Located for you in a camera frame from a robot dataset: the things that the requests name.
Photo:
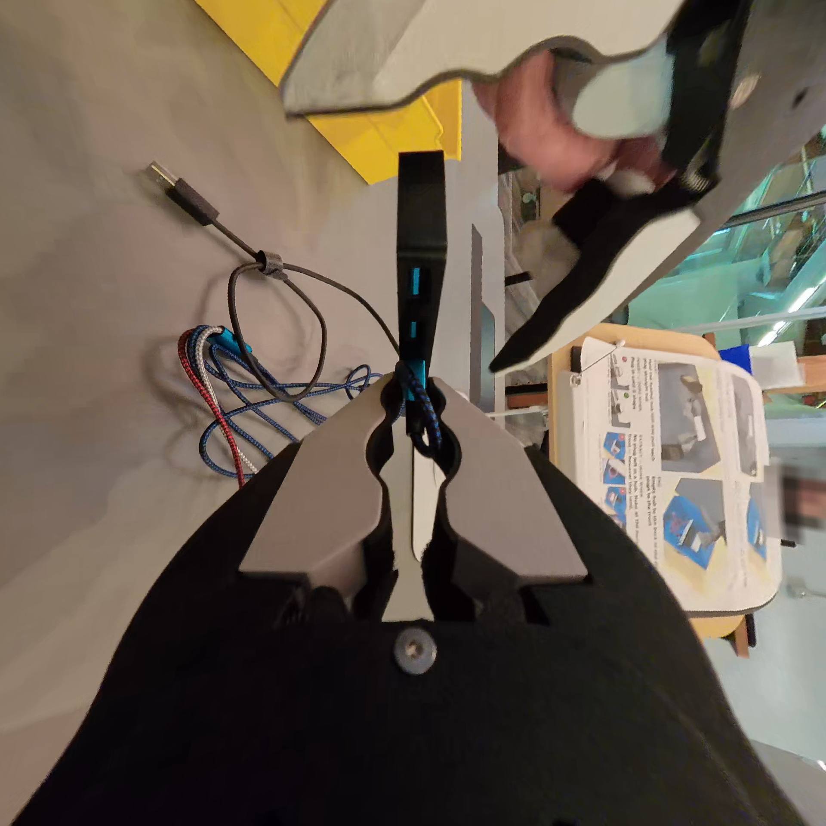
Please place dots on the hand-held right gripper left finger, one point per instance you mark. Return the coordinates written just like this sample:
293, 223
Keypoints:
310, 516

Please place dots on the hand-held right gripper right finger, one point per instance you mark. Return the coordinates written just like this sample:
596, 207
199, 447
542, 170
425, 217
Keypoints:
516, 516

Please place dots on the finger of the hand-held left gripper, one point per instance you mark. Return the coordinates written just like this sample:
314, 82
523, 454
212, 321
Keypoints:
452, 39
633, 252

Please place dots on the yellow plastic bin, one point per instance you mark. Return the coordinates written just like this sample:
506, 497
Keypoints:
374, 142

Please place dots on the black usb hub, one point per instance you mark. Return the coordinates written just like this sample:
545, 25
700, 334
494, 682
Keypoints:
420, 207

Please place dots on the person's left hand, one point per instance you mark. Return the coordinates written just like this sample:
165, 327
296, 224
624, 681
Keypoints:
536, 123

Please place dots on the printed instruction sheet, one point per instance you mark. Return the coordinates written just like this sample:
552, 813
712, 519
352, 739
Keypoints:
671, 452

